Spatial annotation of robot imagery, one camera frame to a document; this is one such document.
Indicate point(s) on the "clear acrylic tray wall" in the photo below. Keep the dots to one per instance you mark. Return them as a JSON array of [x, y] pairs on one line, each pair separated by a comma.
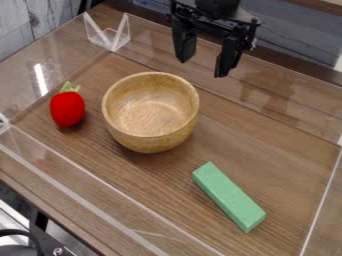
[[268, 128]]

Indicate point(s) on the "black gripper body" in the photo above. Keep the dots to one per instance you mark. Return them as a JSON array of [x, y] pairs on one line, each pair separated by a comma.
[[217, 17]]

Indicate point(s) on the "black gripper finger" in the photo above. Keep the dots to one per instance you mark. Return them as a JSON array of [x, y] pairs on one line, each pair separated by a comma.
[[184, 40], [228, 57]]

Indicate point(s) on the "red plush strawberry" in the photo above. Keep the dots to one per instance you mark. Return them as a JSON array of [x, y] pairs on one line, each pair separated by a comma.
[[66, 106]]

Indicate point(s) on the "clear acrylic corner bracket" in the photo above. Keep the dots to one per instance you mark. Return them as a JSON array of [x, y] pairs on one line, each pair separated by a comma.
[[109, 38]]

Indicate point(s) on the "wooden bowl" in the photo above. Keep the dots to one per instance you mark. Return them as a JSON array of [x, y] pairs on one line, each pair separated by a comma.
[[149, 110]]

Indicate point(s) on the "green rectangular block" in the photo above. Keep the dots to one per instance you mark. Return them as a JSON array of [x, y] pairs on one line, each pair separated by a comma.
[[233, 202]]

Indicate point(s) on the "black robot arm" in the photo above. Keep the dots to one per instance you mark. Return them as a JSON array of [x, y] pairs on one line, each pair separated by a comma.
[[220, 19]]

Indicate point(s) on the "black table leg bracket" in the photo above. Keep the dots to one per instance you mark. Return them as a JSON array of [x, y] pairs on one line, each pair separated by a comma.
[[50, 246]]

